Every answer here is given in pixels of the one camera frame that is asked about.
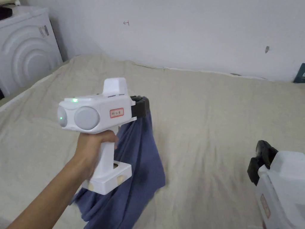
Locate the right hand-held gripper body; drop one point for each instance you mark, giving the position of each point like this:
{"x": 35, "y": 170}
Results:
{"x": 286, "y": 186}

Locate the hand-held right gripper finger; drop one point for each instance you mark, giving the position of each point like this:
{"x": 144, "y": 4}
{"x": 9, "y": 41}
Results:
{"x": 265, "y": 153}

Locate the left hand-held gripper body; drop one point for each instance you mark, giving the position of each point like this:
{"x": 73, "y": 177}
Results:
{"x": 95, "y": 112}

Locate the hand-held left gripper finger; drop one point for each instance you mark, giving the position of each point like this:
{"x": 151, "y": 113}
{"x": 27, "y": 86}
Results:
{"x": 143, "y": 107}

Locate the dark blue shirt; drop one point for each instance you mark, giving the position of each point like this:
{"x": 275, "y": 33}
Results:
{"x": 140, "y": 157}

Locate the person's left forearm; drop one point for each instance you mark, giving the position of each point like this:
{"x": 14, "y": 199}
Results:
{"x": 47, "y": 195}

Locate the person's left hand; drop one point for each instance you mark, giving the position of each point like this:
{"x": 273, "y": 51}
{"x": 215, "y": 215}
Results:
{"x": 89, "y": 150}

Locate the bed with beige sheet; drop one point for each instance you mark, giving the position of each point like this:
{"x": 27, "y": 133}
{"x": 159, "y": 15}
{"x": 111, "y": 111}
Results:
{"x": 214, "y": 119}

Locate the white washing machine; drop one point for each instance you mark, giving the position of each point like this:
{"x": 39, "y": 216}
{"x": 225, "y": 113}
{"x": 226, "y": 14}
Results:
{"x": 26, "y": 54}

